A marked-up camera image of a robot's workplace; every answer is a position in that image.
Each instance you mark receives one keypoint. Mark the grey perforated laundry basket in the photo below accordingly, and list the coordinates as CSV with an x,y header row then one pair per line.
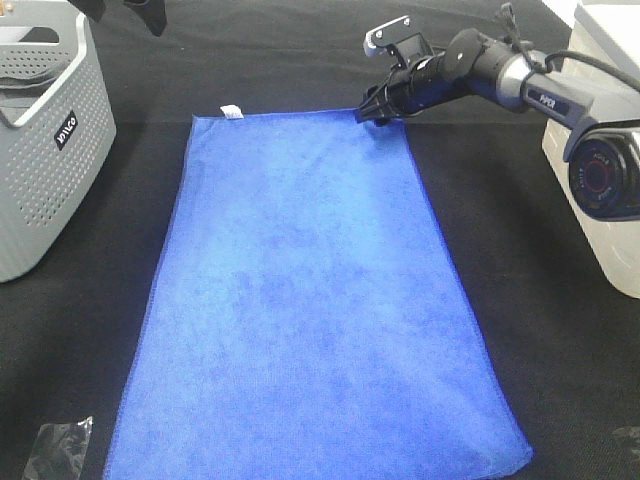
x,y
51,152

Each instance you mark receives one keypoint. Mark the grey cloth in basket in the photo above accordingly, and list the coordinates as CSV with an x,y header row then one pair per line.
x,y
21,93

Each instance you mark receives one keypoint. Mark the white plastic basket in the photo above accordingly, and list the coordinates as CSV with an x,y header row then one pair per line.
x,y
608,31

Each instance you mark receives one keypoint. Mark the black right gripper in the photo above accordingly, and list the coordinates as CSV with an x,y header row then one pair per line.
x,y
408,92

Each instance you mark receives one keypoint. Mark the blue microfibre towel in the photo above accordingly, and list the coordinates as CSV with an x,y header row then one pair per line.
x,y
306,320

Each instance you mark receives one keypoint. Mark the clear tape strip right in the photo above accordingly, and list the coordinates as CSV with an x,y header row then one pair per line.
x,y
627,438

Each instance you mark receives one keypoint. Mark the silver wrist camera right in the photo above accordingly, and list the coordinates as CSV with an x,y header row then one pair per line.
x,y
401,39

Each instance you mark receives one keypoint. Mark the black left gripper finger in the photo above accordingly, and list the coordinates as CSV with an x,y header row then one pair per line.
x,y
94,9
151,12

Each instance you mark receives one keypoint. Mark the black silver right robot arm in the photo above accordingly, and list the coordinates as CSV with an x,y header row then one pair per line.
x,y
597,102

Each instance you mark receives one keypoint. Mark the clear tape strip left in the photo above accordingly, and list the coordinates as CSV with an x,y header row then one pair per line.
x,y
59,451

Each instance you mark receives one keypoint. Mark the clear tape strip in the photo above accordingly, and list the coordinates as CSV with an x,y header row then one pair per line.
x,y
59,451
627,438

